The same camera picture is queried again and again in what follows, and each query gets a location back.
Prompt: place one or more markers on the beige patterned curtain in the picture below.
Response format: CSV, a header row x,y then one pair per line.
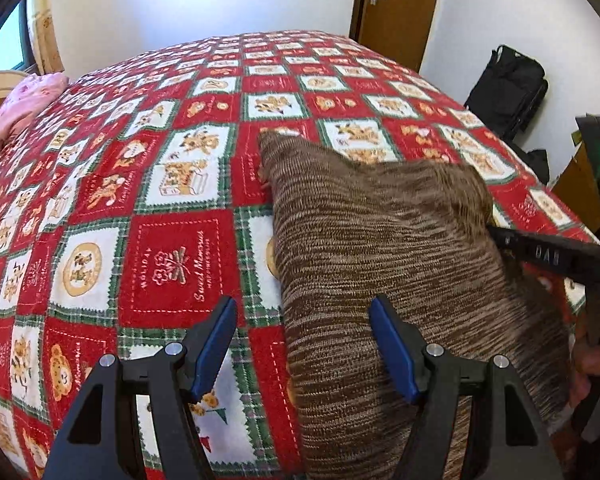
x,y
42,37

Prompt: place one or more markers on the red patchwork bear bedspread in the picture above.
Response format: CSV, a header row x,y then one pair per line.
x,y
133,202

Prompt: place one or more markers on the brown knitted sweater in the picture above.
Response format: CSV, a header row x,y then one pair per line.
x,y
416,232

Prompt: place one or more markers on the pink pillow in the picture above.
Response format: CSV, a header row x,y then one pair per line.
x,y
28,99

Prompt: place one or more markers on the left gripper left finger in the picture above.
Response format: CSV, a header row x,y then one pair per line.
x,y
100,436

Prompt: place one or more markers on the window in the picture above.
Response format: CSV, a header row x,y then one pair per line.
x,y
15,45

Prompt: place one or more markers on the black bag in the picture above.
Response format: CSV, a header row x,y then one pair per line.
x,y
508,93

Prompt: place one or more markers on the cardboard box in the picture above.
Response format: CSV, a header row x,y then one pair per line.
x,y
577,188

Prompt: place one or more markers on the brown wooden door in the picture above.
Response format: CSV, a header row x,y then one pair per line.
x,y
397,29

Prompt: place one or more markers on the person's right hand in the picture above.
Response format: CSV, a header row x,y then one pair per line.
x,y
585,362

